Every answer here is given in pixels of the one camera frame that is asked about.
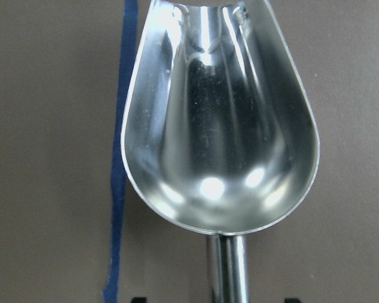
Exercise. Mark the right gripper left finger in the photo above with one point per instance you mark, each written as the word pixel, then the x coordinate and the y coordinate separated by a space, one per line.
pixel 139 300

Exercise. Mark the metal ice scoop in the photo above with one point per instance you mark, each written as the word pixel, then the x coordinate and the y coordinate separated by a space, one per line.
pixel 218 136

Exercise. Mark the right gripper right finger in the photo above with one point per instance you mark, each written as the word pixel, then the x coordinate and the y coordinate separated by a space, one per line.
pixel 293 300

